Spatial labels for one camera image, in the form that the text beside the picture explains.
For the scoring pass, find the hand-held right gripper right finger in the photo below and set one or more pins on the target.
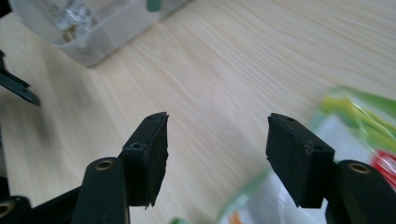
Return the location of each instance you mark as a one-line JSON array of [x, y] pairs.
[[295, 161]]

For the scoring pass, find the silver foil packet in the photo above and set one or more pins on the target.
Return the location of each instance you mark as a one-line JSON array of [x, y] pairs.
[[73, 20]]

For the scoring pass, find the green and white snack packet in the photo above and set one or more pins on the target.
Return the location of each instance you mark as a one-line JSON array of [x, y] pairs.
[[351, 133]]

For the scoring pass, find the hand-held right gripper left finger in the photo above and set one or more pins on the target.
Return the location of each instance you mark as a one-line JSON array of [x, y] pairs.
[[149, 161]]

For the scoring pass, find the clear plastic container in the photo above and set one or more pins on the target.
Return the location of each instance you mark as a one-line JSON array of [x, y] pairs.
[[102, 34]]

